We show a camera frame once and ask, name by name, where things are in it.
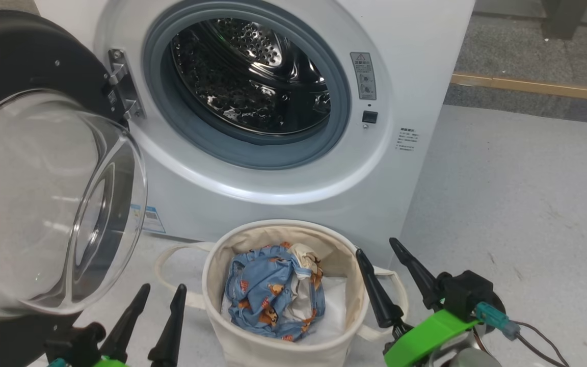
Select dark round glass washer door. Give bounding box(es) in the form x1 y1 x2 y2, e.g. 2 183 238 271
0 9 149 367

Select yellow floor edge strip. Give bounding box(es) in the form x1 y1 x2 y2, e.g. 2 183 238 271
450 72 587 104

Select right gripper body black green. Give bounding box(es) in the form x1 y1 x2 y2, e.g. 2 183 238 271
383 270 506 367

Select blue bear print garment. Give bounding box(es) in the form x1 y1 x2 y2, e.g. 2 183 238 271
225 242 327 342

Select metal door hinge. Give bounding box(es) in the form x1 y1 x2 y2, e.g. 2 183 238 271
107 48 147 122

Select small printed text label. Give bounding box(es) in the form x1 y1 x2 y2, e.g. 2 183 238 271
395 127 421 152

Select cream canvas laundry basket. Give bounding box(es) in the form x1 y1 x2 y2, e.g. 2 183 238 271
155 219 409 367

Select white washing machine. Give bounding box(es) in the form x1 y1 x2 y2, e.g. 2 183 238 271
34 0 476 268

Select blue energy label sticker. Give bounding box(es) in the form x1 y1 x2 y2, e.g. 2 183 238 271
130 204 167 234

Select grey rubber door gasket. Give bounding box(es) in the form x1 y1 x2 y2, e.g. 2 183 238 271
142 6 352 171

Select teal cable connector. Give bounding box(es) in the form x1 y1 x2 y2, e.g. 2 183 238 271
475 301 521 341

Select left gripper body black green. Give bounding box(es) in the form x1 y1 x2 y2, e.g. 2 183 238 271
44 321 131 367

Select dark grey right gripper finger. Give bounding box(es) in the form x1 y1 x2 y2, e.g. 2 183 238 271
389 238 449 312
355 248 406 329

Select perforated steel drum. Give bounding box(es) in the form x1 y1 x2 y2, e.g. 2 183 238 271
170 18 333 136

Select grey warning sticker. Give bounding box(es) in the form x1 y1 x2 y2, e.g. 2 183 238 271
350 51 378 101

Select grey pillar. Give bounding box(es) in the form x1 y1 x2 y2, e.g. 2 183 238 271
541 0 587 41

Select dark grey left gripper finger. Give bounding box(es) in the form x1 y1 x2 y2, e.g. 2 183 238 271
101 283 151 363
148 284 188 367

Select thin black cable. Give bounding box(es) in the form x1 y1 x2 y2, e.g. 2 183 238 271
508 320 572 367

